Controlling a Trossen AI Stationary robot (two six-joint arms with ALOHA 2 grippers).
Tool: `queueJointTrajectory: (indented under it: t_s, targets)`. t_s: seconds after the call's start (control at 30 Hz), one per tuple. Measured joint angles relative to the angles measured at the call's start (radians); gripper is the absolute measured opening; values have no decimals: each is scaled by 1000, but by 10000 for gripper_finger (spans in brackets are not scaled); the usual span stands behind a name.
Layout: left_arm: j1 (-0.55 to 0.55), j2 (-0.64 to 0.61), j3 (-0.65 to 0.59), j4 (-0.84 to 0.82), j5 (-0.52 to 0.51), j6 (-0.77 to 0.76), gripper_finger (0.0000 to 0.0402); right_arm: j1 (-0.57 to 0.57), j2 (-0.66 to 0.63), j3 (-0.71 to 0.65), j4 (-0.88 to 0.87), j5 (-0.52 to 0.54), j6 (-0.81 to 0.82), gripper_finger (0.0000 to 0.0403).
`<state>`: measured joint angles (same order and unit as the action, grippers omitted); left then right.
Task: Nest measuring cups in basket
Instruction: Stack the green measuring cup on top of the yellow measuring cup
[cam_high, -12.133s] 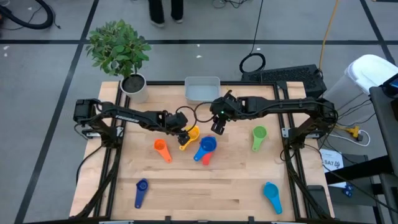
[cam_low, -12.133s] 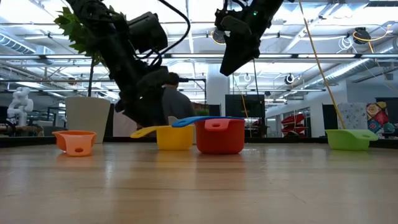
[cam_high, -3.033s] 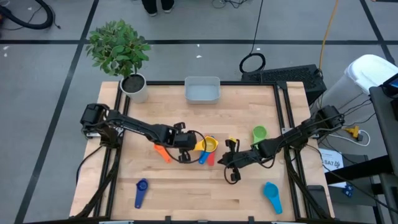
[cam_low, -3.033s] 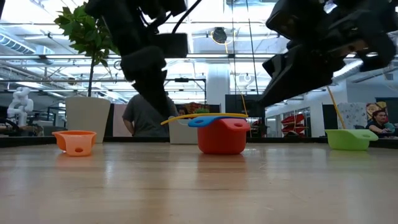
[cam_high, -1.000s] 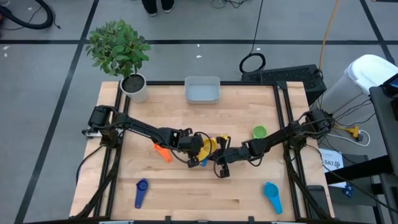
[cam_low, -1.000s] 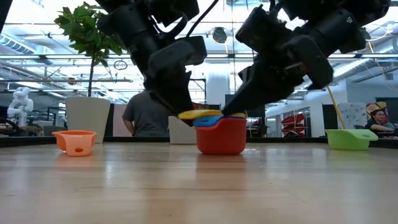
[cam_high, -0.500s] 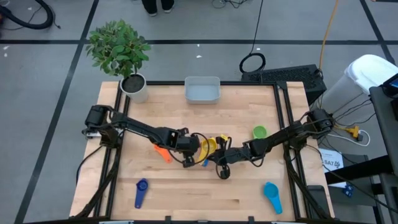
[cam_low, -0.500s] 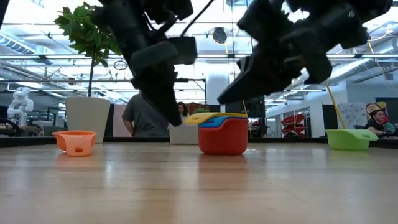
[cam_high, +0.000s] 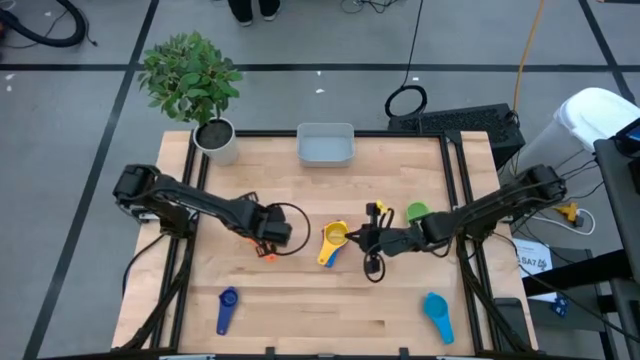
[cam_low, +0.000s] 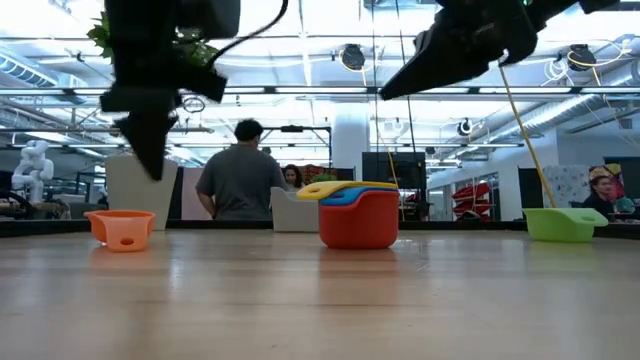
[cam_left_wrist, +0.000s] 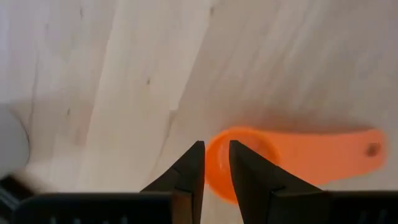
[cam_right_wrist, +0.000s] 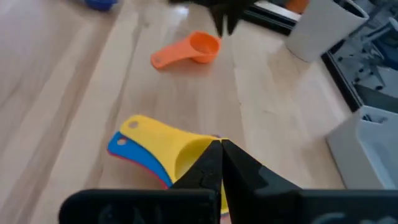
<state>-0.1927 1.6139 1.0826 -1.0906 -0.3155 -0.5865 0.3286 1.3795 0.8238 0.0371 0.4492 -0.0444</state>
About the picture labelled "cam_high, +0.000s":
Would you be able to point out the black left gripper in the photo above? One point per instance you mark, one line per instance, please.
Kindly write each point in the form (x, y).
(272, 225)

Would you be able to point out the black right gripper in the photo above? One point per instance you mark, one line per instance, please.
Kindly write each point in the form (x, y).
(395, 242)

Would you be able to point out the orange measuring cup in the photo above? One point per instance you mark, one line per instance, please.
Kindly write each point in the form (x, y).
(271, 258)

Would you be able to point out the yellow measuring cup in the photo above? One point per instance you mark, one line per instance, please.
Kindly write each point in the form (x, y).
(336, 234)

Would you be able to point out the green measuring cup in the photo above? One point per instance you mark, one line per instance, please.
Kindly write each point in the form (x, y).
(417, 211)

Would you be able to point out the teal measuring cup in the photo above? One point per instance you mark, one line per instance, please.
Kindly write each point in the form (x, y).
(437, 310)

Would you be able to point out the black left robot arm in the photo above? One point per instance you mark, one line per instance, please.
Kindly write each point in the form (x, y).
(190, 200)

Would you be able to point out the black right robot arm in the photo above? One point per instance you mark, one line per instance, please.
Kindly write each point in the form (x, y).
(500, 205)

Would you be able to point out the small navy measuring cup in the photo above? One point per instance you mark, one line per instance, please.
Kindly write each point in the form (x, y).
(227, 305)

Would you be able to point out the grey plastic basket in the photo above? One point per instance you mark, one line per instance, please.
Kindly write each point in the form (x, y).
(325, 145)

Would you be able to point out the yellow tag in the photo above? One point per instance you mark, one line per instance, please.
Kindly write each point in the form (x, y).
(381, 206)

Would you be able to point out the white plant pot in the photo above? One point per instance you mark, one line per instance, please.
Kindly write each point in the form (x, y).
(220, 150)

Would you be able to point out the black computer case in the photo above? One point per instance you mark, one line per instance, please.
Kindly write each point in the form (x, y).
(460, 122)

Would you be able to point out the white paper sign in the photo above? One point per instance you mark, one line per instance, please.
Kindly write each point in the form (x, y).
(532, 257)

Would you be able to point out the black tablet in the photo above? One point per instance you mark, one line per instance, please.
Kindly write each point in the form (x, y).
(512, 320)

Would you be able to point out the green leafy plant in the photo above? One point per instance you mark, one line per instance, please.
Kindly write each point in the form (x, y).
(190, 80)

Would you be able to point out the yellow power plug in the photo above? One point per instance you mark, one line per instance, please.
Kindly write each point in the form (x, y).
(567, 212)

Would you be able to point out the small blue object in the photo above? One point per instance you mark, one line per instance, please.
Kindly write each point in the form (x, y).
(559, 305)

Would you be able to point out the black stand beam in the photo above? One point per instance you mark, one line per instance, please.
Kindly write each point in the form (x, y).
(575, 272)

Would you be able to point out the person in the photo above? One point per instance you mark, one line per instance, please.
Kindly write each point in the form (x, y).
(250, 10)

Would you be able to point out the white trash bin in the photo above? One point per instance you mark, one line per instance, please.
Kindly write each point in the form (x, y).
(580, 130)

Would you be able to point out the dark grey side table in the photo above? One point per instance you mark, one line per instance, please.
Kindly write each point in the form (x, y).
(620, 200)

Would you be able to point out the black device blue screen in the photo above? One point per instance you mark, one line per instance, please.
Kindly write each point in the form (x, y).
(630, 137)

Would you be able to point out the black table frame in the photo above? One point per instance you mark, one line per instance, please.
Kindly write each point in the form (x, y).
(265, 134)

